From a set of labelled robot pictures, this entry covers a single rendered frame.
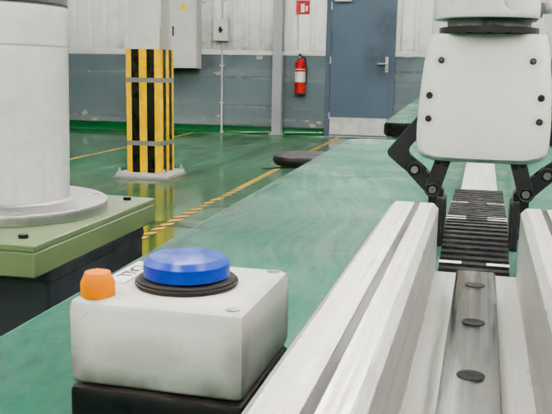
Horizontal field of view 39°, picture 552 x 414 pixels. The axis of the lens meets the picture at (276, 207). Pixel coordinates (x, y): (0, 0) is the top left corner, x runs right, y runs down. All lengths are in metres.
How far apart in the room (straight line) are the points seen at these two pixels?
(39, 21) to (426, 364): 0.50
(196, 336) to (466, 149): 0.35
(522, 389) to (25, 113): 0.51
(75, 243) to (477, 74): 0.35
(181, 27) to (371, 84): 2.92
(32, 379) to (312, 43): 11.36
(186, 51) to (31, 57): 11.22
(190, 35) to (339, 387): 11.73
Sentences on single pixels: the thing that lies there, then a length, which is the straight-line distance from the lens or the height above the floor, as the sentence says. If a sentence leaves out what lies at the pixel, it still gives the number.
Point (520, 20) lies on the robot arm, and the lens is 0.62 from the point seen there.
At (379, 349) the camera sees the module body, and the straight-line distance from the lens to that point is 0.22.
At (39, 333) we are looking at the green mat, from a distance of 0.50.
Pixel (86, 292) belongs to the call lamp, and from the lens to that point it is 0.35.
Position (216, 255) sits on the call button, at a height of 0.85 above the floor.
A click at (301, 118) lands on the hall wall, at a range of 11.73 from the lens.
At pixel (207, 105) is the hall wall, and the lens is 12.09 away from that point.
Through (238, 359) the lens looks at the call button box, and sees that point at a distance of 0.33.
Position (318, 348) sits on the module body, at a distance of 0.21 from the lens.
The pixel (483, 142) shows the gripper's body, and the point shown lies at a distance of 0.62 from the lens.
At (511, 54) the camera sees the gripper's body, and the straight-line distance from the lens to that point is 0.62.
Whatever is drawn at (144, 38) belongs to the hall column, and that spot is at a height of 1.19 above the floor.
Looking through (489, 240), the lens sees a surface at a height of 0.81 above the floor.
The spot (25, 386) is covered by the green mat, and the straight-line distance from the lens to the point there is 0.42.
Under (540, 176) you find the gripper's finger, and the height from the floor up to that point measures 0.86.
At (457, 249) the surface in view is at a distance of 0.62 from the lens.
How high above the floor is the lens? 0.94
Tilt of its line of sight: 10 degrees down
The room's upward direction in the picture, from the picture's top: 1 degrees clockwise
